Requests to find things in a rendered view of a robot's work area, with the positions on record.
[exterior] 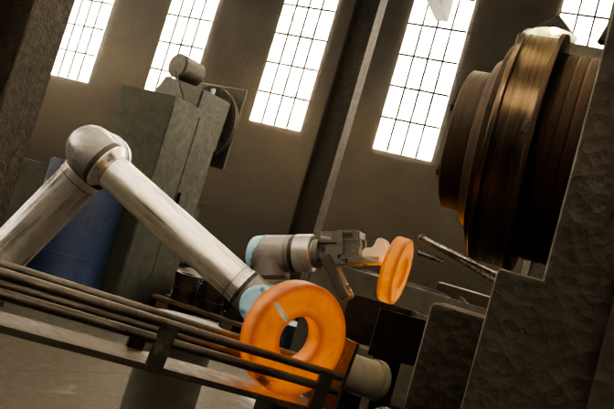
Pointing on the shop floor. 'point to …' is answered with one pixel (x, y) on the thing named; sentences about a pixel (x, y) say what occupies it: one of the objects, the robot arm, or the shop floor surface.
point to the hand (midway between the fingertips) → (396, 261)
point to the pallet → (200, 301)
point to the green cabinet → (143, 265)
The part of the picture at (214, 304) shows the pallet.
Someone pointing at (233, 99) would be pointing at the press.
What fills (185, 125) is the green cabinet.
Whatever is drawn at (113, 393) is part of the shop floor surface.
